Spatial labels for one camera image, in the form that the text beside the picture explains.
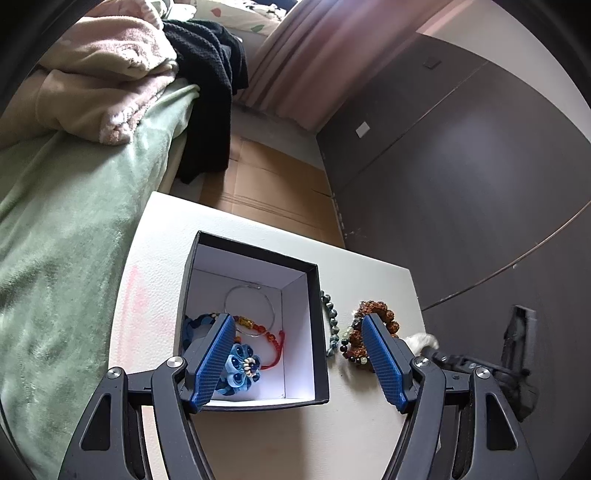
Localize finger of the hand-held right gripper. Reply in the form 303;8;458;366
422;346;506;377

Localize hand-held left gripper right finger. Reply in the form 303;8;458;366
361;314;541;480

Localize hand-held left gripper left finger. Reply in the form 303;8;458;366
58;313;237;480

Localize blue fabric flower accessory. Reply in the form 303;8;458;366
216;343;265;398

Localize dark mixed bead bracelet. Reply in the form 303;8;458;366
339;323;373;368

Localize white fluffy pompom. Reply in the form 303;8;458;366
403;332;440;359

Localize brown knobbly bead bracelet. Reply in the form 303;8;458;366
352;299;400;341

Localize green stone bead bracelet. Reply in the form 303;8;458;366
320;290;343;359

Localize black box with white lining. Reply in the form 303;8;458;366
174;231;331;413

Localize thin silver bangle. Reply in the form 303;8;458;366
225;283;284;330

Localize white low table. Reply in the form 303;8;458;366
107;191;428;480

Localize dark brown wardrobe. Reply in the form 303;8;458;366
316;31;591;464

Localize flattened cardboard sheets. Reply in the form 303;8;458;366
198;134;348;248

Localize green bed blanket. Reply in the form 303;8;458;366
0;76;202;472

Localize black knitted garment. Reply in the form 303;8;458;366
161;19;250;185

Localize pink curtain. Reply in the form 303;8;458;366
233;0;448;136

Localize pink beige fleece blanket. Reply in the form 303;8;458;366
33;0;179;147

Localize printed white bedsheet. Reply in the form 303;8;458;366
191;0;298;37

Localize red string bead bracelet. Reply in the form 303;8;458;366
233;315;286;370

